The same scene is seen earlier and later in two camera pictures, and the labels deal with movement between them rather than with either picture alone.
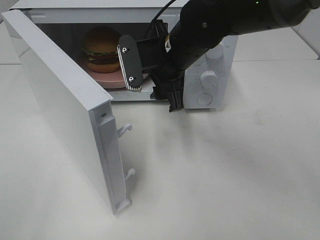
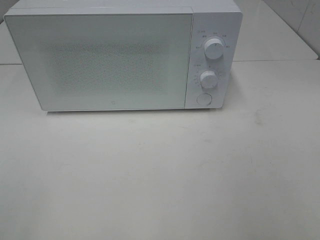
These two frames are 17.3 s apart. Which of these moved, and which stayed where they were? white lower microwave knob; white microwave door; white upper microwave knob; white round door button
Moved: white microwave door
Stayed: white round door button; white upper microwave knob; white lower microwave knob
